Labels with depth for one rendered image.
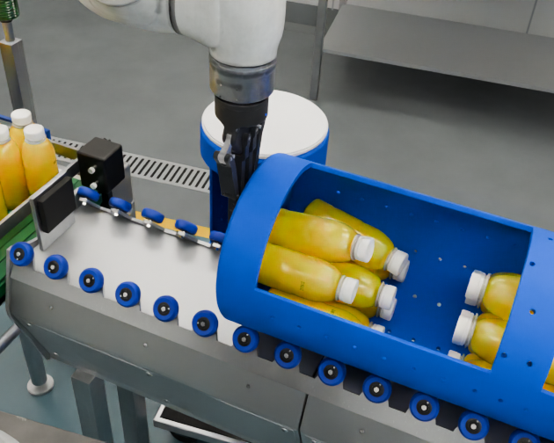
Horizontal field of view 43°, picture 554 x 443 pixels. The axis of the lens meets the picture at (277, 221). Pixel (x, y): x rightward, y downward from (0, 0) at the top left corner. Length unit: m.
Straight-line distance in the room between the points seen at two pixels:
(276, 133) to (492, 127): 2.38
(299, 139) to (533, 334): 0.73
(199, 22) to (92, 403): 0.95
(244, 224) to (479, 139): 2.73
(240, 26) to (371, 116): 2.82
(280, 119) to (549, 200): 2.00
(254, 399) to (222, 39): 0.61
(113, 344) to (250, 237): 0.41
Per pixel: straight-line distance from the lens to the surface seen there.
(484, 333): 1.02
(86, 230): 1.43
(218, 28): 0.89
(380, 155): 3.37
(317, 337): 1.02
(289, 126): 1.53
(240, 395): 1.22
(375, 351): 1.00
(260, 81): 0.93
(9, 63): 1.79
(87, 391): 1.57
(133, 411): 1.83
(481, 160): 3.49
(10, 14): 1.72
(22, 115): 1.51
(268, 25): 0.89
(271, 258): 1.06
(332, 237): 1.05
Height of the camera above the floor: 1.84
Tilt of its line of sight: 39 degrees down
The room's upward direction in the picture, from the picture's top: 4 degrees clockwise
